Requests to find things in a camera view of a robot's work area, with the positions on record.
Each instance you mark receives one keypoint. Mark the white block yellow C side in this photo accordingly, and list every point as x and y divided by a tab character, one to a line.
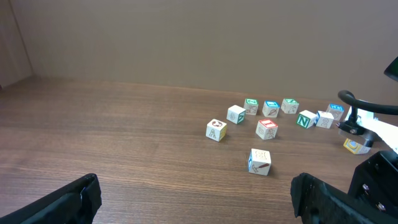
355	147

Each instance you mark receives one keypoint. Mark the white block blue side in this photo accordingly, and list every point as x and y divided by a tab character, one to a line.
259	162

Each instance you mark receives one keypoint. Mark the white block green N side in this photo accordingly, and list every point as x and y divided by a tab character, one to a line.
306	119

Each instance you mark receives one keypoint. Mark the red top block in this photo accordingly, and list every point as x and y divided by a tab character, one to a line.
266	129

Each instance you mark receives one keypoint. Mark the blue top block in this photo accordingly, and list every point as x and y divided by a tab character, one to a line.
270	109

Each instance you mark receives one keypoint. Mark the blue block far right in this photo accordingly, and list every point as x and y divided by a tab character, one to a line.
336	110

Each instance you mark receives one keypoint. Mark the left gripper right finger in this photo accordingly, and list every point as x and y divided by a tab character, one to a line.
315	201

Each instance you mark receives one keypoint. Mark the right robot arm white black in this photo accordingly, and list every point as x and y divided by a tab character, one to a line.
387	133

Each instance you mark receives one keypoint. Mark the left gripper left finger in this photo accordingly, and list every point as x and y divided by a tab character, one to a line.
76	202

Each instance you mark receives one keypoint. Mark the white block number two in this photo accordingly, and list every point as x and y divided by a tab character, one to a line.
324	119

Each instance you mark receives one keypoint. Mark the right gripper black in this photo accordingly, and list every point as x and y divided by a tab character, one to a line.
352	130

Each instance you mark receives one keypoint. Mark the green N block right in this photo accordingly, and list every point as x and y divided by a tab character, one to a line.
289	106

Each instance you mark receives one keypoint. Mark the green N block left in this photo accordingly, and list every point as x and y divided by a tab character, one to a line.
251	106

